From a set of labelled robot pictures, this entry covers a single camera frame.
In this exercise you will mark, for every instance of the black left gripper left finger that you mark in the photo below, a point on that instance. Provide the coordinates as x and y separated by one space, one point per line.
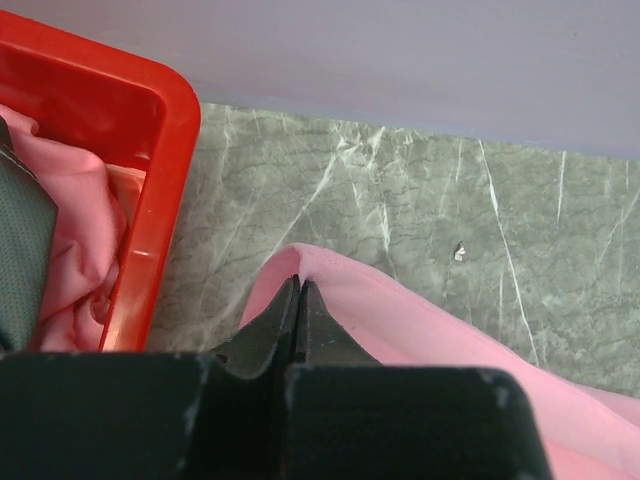
215 415

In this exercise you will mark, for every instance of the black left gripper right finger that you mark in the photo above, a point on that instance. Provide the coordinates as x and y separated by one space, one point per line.
350 417

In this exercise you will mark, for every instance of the pink t-shirt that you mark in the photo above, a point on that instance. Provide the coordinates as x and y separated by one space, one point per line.
587 433

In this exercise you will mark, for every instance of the grey t-shirt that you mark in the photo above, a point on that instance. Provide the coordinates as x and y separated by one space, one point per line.
28 219

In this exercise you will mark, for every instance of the red plastic bin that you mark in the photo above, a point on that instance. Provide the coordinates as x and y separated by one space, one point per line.
138 116

